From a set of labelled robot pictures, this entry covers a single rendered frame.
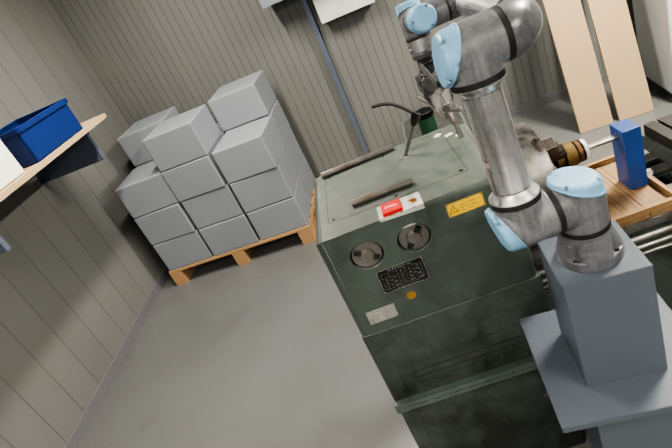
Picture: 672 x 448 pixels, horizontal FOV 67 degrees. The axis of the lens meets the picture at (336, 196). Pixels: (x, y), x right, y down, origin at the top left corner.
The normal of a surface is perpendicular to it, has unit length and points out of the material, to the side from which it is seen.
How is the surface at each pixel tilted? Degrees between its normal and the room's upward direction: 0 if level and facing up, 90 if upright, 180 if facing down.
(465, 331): 90
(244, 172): 90
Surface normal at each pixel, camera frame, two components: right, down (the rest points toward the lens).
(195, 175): -0.06, 0.49
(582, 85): -0.14, 0.24
